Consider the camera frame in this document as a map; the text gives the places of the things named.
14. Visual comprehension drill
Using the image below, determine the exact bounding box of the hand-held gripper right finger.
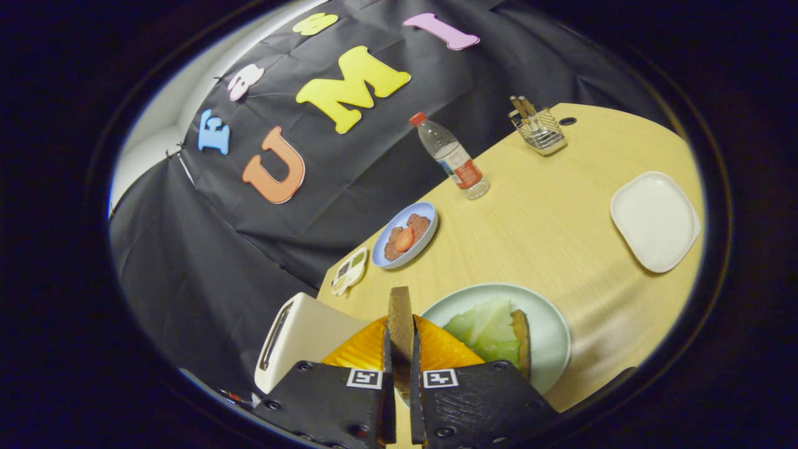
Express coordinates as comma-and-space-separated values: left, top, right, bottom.
410, 314, 560, 449

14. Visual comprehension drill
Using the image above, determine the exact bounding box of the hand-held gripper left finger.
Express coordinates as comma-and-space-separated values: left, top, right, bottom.
252, 316, 397, 449

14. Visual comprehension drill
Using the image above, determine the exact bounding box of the green lettuce leaf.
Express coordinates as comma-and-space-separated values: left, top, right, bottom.
443, 297, 521, 369

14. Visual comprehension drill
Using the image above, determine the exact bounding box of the brown toast slice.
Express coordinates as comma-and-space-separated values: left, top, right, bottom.
510, 310, 532, 380
388, 287, 415, 400

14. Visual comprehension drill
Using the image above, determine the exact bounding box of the white toaster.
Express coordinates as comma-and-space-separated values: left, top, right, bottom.
254, 292, 368, 395

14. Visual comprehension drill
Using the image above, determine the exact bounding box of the pale green round plate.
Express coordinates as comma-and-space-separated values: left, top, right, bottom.
399, 284, 572, 406

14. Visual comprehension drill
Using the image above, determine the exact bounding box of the white divided seasoning tray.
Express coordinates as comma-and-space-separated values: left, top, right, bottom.
331, 248, 368, 296

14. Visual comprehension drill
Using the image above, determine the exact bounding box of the blue round plate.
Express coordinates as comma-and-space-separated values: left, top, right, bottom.
372, 201, 438, 270

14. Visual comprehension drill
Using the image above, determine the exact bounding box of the black backdrop cloth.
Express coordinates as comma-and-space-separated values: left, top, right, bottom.
109, 0, 674, 400

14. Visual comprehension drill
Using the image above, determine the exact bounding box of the clear plastic bottle red cap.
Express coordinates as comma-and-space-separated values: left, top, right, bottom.
410, 112, 490, 200

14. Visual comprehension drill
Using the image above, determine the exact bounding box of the white square plate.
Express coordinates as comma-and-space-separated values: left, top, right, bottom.
610, 171, 701, 274

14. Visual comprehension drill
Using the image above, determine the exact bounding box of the metal wire basket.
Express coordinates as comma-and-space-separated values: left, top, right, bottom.
508, 103, 568, 156

